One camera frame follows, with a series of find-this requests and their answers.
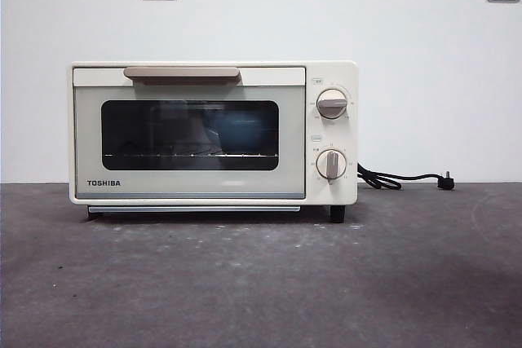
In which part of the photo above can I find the beige oven temperature knob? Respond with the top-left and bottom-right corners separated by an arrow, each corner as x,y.
316,87 -> 350,120

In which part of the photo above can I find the oven door with glass window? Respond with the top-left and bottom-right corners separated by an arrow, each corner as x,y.
72,65 -> 307,200

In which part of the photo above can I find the blue ribbed bowl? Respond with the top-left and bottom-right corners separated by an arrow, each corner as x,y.
215,113 -> 268,150

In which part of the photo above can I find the metal oven wire rack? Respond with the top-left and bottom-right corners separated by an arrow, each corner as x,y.
102,152 -> 279,160

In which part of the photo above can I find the cream toaster oven body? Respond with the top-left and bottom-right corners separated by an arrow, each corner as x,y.
69,60 -> 360,225

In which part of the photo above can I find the black oven power cable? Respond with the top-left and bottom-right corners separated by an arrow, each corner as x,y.
357,162 -> 457,192

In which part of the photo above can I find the beige oven timer knob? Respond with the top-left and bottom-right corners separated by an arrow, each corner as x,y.
316,148 -> 348,182

